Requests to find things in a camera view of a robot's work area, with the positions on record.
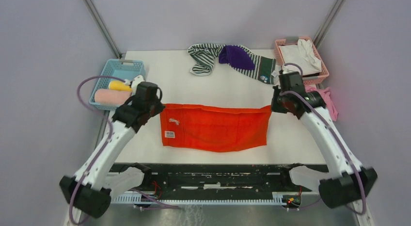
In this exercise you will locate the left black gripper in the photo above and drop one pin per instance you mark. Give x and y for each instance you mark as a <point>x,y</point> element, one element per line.
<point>159,107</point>

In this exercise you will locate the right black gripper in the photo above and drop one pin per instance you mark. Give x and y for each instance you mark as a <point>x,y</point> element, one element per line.
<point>275,107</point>

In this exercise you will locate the light pink towel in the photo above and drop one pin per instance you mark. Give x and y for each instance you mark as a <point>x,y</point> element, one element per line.
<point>111,97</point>

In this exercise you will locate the yellow towel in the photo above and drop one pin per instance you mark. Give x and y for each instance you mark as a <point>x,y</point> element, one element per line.
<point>119,86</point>

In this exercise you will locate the orange towel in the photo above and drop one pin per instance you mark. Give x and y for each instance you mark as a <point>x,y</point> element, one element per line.
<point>214,129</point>

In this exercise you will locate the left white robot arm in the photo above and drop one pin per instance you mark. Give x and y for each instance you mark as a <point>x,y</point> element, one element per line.
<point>90,189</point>

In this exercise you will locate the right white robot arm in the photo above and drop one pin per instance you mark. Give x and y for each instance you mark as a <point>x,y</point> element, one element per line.
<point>347,179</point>

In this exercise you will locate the pink plastic basket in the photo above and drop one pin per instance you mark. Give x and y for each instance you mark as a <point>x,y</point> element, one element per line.
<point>311,79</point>

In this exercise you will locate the dark green striped towel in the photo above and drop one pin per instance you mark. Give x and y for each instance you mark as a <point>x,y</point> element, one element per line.
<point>266,69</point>

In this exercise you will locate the white cloth in basket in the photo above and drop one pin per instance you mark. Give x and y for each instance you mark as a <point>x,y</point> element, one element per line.
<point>302,56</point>

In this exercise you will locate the blue plastic basket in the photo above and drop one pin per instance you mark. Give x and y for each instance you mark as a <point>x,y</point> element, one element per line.
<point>119,70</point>

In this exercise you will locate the bright pink cloth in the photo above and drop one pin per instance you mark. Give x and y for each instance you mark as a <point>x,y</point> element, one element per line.
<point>326,95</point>

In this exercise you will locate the purple towel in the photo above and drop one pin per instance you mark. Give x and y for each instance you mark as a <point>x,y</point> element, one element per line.
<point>236,57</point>

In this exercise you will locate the green white striped towel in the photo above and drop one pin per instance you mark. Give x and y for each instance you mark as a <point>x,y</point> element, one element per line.
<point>204,55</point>

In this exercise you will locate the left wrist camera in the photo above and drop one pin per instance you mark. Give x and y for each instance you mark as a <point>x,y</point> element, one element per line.
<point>133,84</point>

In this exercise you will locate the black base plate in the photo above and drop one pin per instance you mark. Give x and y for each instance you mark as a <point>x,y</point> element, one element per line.
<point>219,181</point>

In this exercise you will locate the white cable duct rail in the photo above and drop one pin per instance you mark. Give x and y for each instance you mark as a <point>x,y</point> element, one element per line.
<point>136,198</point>

